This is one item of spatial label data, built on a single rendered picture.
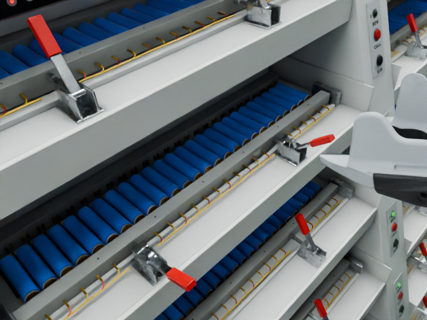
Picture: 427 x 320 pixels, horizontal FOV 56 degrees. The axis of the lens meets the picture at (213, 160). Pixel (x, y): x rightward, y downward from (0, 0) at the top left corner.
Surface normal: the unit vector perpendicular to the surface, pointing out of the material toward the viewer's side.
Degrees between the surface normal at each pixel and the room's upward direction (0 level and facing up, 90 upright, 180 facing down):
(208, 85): 109
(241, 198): 19
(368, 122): 90
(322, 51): 90
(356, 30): 90
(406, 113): 87
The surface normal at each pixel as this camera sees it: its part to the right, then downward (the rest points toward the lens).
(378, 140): -0.55, 0.51
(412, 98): -0.83, 0.39
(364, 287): -0.04, -0.76
